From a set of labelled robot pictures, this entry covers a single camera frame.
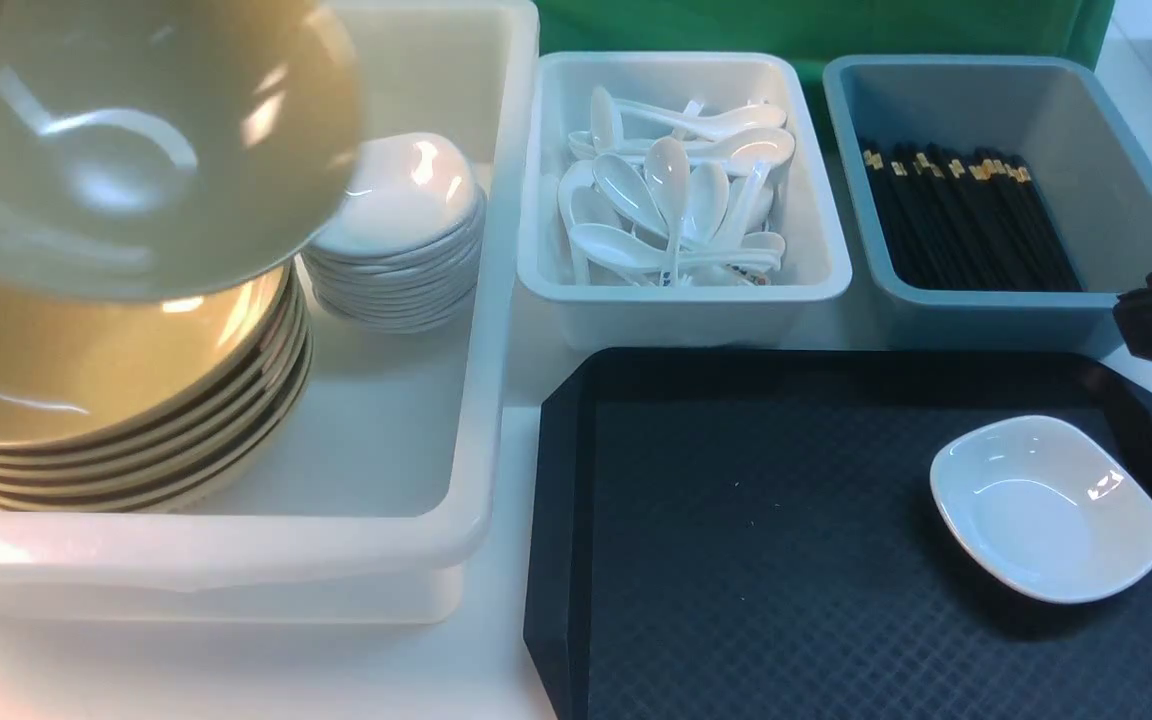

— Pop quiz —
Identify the white square sauce dish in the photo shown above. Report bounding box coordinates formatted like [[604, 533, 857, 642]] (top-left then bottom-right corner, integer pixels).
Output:
[[929, 415, 1152, 605]]

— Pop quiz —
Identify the yellow noodle bowl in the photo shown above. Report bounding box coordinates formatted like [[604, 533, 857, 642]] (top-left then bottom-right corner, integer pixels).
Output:
[[0, 1, 364, 302]]

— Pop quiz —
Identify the stacked yellow bowl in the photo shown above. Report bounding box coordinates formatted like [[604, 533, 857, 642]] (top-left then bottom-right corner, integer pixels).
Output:
[[0, 297, 312, 497], [0, 281, 305, 479], [0, 266, 288, 448], [0, 331, 314, 511]]

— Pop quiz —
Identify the top stacked yellow bowl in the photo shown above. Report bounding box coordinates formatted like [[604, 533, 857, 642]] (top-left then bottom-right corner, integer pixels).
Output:
[[0, 266, 288, 448]]

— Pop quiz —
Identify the blue-grey chopstick bin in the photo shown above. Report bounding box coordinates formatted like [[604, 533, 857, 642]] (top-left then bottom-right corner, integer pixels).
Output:
[[823, 55, 1152, 353]]

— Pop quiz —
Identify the black chopsticks bundle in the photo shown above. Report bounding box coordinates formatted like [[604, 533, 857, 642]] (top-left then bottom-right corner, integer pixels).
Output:
[[859, 138, 1085, 293]]

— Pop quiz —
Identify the green backdrop cloth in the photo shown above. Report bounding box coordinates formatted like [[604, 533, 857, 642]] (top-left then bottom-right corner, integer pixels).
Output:
[[538, 1, 1115, 88]]

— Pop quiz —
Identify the black plastic serving tray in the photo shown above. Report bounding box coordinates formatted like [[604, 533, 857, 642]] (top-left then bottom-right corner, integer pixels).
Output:
[[524, 348, 1152, 719]]

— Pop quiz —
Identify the white spoon bin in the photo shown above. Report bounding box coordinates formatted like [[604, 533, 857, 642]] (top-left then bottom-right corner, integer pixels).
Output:
[[515, 51, 852, 351]]

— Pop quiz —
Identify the pile of white spoons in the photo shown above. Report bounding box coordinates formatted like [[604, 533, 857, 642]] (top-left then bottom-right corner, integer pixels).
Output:
[[556, 86, 797, 287]]

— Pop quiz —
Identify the stack of white sauce dishes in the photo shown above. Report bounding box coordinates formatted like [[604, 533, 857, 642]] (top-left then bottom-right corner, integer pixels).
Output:
[[301, 132, 488, 334]]

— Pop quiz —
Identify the large white plastic bin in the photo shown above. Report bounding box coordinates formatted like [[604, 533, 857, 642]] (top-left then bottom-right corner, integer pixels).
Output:
[[0, 1, 539, 624]]

